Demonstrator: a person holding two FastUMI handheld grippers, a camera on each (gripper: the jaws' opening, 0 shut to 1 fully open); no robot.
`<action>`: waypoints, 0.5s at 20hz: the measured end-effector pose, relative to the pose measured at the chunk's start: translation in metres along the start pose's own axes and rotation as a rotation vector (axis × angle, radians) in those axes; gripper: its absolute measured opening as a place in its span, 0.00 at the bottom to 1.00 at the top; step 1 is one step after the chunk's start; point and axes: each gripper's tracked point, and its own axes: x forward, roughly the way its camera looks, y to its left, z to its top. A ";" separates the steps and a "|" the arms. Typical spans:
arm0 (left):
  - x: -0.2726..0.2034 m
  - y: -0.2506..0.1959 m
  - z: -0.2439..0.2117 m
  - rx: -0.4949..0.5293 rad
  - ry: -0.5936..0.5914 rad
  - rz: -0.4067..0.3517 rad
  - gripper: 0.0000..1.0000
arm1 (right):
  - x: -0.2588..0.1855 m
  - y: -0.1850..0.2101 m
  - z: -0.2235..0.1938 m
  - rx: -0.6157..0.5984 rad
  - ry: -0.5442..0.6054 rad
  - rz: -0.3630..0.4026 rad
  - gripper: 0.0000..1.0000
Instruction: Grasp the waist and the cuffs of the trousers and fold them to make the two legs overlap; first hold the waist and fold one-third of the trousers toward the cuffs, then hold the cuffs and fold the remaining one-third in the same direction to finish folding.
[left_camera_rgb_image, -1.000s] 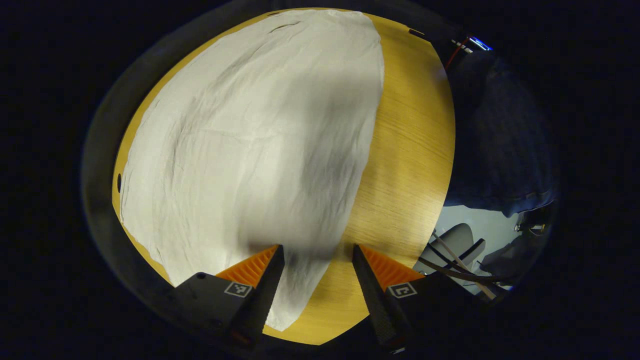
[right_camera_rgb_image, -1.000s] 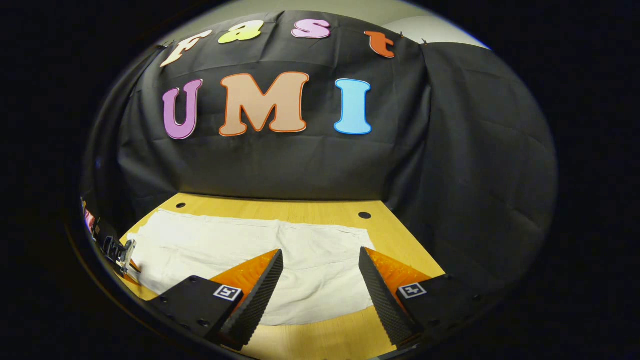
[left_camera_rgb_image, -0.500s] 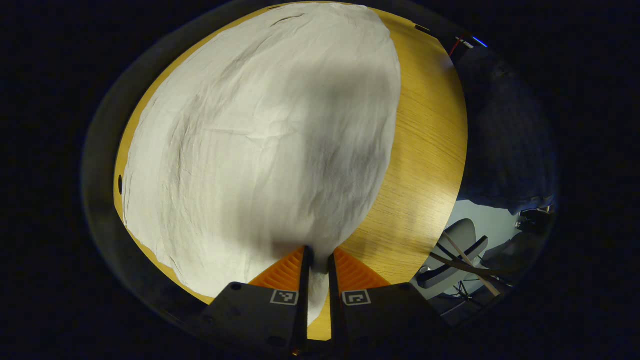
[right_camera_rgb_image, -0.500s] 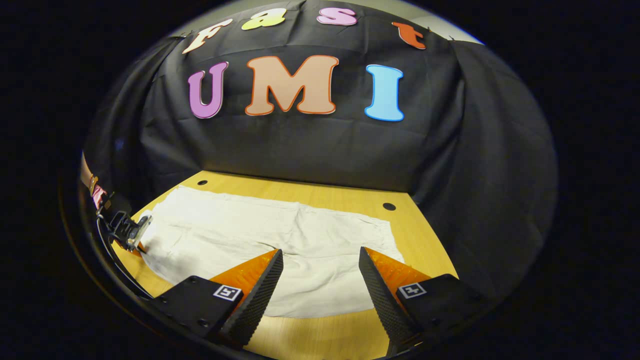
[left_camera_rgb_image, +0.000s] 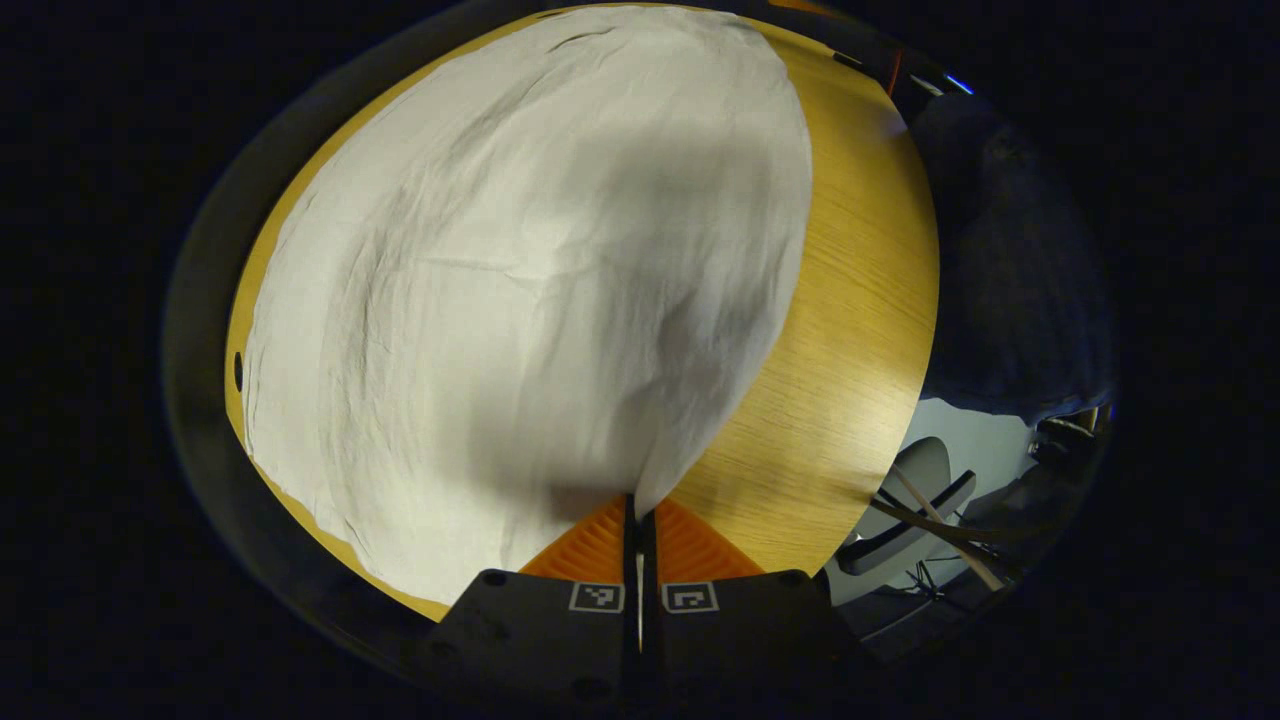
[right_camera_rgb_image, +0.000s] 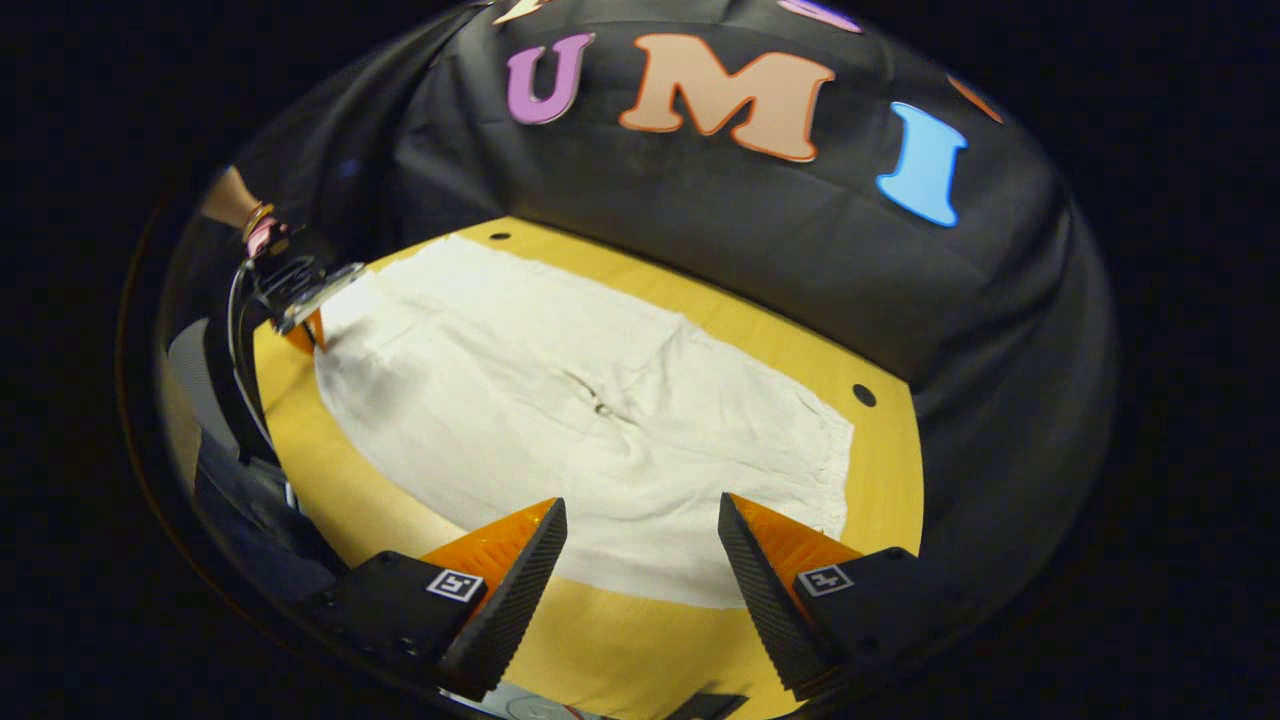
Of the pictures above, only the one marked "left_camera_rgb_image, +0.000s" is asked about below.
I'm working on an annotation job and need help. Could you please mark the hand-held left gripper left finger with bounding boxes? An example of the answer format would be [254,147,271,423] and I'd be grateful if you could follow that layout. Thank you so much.
[425,495,641,701]

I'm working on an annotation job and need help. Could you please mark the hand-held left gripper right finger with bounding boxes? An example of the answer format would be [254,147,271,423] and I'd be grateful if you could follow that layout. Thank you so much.
[640,497,871,706]

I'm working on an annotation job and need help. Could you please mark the white jeans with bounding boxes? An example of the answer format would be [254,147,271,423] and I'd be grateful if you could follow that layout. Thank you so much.
[243,5,813,606]

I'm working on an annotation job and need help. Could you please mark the grey office chair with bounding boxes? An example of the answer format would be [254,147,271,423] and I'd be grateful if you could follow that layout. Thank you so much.
[830,435,1061,611]

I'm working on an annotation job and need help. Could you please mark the dark cloth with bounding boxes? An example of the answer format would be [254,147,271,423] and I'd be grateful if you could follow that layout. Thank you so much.
[905,90,1116,421]

